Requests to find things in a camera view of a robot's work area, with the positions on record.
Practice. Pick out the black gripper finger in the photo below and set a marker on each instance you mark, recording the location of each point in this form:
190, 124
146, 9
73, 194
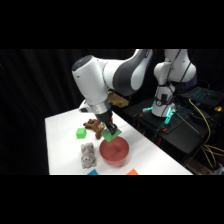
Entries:
114, 127
109, 129

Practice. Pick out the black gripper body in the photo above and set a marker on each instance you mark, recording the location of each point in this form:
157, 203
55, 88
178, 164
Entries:
105, 118

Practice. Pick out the green triangle block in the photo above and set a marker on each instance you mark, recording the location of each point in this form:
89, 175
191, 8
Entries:
109, 136

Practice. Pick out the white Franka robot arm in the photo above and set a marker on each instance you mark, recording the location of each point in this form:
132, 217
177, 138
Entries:
96, 80

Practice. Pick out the pink bowl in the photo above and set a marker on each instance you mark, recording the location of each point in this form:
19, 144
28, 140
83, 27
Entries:
115, 151

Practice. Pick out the brown teddy bear plush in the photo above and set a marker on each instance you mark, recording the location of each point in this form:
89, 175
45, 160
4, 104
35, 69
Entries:
95, 126

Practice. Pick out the green cube block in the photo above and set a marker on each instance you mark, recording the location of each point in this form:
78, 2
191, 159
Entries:
81, 133

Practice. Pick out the grey plush animal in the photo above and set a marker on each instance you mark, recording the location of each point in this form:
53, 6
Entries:
88, 155

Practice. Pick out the blue block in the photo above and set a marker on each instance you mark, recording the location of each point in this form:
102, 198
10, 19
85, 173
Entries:
93, 172

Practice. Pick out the orange block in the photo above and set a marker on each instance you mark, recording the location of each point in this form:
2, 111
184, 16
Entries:
132, 172

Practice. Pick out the black robot stand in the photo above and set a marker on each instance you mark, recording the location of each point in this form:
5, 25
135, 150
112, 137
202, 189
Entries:
180, 133

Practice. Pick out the black curtain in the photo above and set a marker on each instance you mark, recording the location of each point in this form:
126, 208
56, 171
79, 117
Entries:
33, 100

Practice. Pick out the black laptop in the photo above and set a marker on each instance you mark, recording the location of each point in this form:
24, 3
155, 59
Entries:
201, 95

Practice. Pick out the small yellow object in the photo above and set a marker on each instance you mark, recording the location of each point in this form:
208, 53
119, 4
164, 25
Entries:
218, 109

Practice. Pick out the tan wrist camera mount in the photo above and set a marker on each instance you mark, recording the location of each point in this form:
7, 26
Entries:
118, 100

